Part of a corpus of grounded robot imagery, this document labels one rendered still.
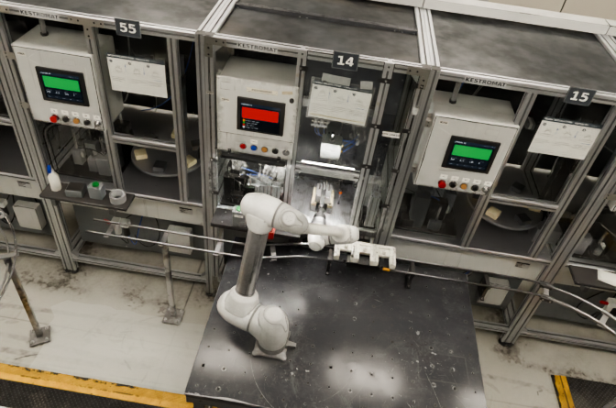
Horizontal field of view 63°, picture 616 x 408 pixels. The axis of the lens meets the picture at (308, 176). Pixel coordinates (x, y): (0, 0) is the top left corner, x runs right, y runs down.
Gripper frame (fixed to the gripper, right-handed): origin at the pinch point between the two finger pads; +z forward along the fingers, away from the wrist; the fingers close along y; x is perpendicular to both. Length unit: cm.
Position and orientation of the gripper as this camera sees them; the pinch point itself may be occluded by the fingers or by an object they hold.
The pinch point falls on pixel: (322, 198)
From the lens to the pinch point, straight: 311.0
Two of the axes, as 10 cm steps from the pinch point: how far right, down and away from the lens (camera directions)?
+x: -9.9, -1.6, 0.3
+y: 1.0, -7.5, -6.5
